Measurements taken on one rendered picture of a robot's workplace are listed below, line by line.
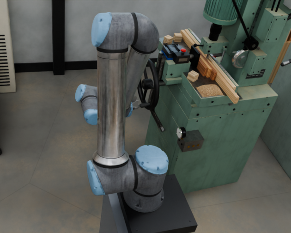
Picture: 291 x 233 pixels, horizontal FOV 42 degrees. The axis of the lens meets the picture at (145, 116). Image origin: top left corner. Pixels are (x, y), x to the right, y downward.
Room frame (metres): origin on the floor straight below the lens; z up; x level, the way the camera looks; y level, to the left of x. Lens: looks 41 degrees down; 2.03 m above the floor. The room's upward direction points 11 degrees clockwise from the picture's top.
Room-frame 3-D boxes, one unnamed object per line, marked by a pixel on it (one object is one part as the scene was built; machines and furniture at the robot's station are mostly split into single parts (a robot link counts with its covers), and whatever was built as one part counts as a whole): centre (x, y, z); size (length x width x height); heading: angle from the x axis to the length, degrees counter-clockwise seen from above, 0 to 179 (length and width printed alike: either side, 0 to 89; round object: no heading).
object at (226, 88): (1.85, -0.28, 0.92); 0.68 x 0.02 x 0.04; 28
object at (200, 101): (1.82, -0.17, 0.87); 0.61 x 0.30 x 0.06; 28
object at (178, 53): (1.78, -0.10, 0.99); 0.13 x 0.11 x 0.06; 28
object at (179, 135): (1.52, -0.21, 0.65); 0.06 x 0.04 x 0.08; 28
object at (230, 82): (1.88, -0.28, 0.92); 0.60 x 0.02 x 0.05; 28
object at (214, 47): (1.86, -0.30, 1.03); 0.14 x 0.07 x 0.09; 118
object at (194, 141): (1.55, -0.27, 0.58); 0.12 x 0.08 x 0.08; 118
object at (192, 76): (1.69, -0.21, 0.92); 0.04 x 0.04 x 0.04; 55
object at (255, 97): (1.91, -0.39, 0.76); 0.57 x 0.45 x 0.09; 118
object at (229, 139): (1.91, -0.38, 0.35); 0.58 x 0.45 x 0.71; 118
